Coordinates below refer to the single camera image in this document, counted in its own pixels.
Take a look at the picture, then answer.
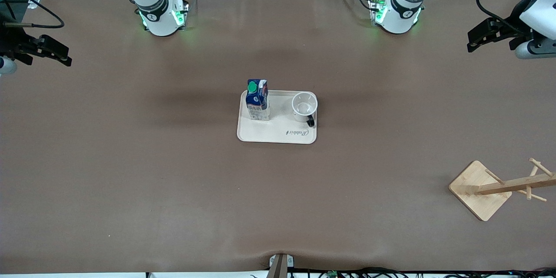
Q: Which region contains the cream rectangular plastic tray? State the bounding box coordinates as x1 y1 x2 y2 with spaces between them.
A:
237 90 318 144

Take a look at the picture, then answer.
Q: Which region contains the metal camera mount clamp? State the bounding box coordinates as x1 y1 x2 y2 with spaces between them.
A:
268 253 295 278

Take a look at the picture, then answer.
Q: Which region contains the white smiley cup black handle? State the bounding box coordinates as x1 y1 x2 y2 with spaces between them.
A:
291 91 318 128

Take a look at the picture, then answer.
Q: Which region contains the brown table mat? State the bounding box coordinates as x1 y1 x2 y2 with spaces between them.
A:
0 0 556 274

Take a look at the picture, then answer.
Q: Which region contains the blue milk carton green cap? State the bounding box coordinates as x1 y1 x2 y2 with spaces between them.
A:
245 79 271 121

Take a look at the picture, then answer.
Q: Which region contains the wooden cup hanging rack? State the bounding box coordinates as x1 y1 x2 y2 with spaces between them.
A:
448 158 556 222

